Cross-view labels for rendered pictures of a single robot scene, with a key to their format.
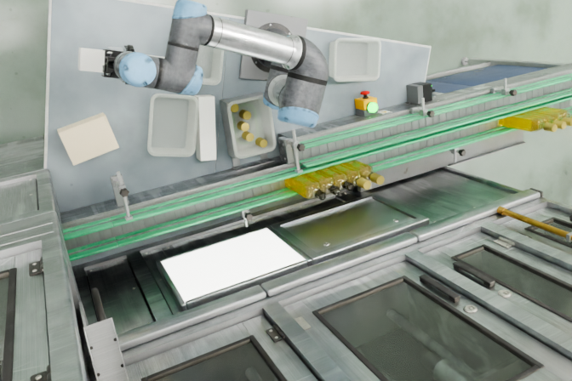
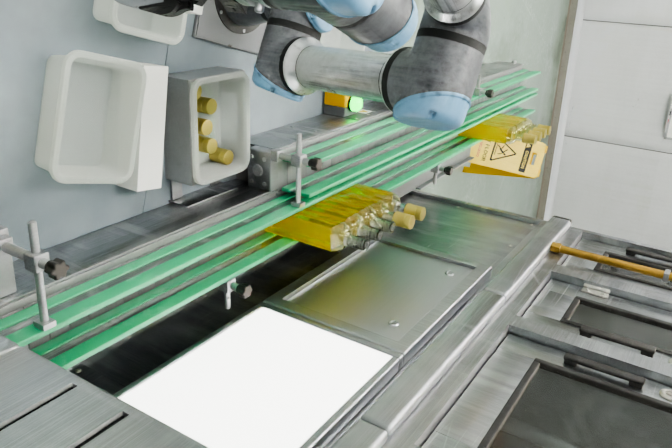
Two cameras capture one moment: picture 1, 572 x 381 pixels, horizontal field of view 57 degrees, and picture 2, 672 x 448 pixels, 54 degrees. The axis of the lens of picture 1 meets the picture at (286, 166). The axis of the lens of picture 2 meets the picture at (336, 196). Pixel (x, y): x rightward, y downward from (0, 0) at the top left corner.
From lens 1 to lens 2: 0.99 m
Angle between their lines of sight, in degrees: 33
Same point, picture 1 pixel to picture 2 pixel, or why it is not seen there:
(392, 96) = not seen: hidden behind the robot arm
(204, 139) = (146, 148)
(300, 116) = (457, 109)
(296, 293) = (428, 421)
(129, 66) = not seen: outside the picture
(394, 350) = not seen: outside the picture
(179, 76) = (399, 4)
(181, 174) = (89, 219)
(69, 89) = not seen: outside the picture
